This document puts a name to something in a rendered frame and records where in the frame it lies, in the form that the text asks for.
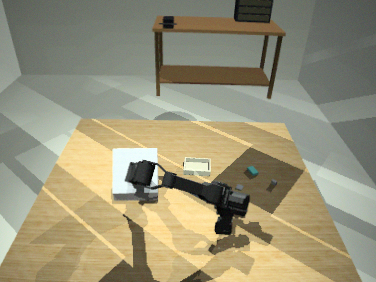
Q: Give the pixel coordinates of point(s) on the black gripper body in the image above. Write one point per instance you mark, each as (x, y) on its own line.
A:
(224, 225)

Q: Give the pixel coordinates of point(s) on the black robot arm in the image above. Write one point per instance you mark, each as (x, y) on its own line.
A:
(141, 173)

